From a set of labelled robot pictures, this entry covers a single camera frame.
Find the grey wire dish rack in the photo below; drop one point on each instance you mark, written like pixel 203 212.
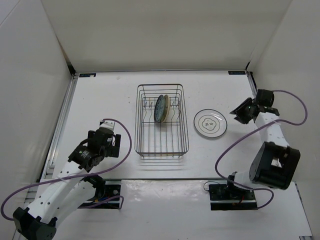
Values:
pixel 168 139

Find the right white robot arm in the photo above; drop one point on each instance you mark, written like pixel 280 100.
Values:
pixel 275 163

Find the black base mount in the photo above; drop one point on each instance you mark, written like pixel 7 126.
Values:
pixel 227 197
pixel 112 189

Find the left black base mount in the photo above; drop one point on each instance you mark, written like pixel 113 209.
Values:
pixel 112 189

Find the blue-green patterned plate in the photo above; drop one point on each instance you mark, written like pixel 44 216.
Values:
pixel 159 109

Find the left blue corner label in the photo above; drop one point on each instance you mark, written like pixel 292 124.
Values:
pixel 87 75

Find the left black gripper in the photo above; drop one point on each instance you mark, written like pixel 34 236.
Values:
pixel 113 150

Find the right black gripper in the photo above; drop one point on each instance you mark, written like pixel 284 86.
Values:
pixel 238 111

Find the blue corner label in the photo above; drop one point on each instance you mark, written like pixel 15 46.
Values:
pixel 236 72
pixel 87 75

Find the white plate with dark rim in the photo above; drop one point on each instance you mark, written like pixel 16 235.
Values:
pixel 210 123

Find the right blue corner label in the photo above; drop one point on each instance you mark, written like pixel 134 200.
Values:
pixel 236 72

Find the left aluminium table rail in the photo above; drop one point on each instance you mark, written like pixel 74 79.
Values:
pixel 49 163

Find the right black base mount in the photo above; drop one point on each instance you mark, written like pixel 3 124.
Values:
pixel 227 197

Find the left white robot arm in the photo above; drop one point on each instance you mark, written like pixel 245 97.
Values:
pixel 72 187

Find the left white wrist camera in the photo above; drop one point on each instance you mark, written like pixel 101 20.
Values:
pixel 107 124

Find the cream plate with floral spots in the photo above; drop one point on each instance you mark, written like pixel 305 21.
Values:
pixel 167 105

